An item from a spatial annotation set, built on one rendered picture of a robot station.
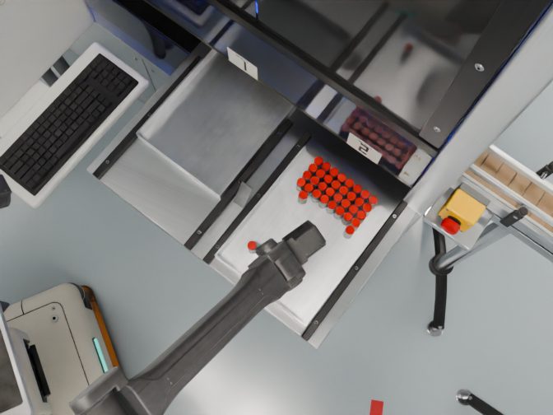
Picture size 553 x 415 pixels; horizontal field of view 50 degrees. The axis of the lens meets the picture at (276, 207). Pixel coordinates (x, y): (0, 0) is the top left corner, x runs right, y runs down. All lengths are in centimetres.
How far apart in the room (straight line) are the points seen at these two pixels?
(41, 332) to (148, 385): 135
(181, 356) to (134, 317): 151
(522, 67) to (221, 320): 53
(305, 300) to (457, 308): 108
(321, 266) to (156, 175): 45
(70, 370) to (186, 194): 85
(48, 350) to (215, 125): 99
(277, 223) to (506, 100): 67
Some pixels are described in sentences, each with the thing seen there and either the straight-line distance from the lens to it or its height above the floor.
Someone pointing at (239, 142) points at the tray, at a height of 88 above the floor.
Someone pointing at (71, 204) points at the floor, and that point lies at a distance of 246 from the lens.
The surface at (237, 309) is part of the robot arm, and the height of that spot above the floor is 138.
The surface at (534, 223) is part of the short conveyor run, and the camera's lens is 148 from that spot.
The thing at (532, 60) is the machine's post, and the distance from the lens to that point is 83.
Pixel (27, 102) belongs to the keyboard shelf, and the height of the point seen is 80.
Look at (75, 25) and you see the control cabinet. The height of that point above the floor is 86.
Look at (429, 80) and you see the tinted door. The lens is 100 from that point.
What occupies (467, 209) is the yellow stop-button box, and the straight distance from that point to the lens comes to 132.
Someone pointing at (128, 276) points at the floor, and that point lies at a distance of 233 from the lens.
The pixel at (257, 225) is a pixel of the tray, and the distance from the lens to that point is 140.
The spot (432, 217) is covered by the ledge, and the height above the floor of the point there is 88.
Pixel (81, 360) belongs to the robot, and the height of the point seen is 28.
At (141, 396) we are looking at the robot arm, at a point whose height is 149.
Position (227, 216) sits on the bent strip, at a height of 88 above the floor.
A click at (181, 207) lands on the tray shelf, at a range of 143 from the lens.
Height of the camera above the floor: 224
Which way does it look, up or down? 75 degrees down
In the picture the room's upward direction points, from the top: 1 degrees clockwise
